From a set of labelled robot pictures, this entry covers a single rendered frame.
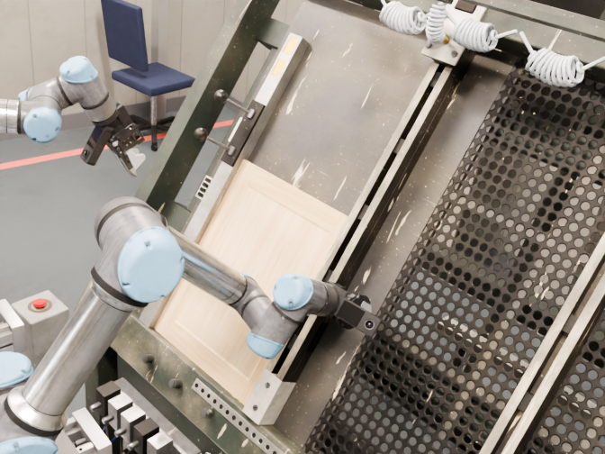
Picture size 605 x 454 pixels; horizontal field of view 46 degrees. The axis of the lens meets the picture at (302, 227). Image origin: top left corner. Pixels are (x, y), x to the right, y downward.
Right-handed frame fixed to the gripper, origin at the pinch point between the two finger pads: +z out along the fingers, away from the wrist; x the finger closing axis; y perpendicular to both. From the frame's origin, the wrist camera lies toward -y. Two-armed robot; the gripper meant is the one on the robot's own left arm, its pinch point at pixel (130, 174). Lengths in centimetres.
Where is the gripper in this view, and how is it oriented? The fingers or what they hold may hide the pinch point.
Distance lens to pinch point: 197.1
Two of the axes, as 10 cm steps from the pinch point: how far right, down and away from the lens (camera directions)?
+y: 7.4, -6.1, 2.8
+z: 2.6, 6.4, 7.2
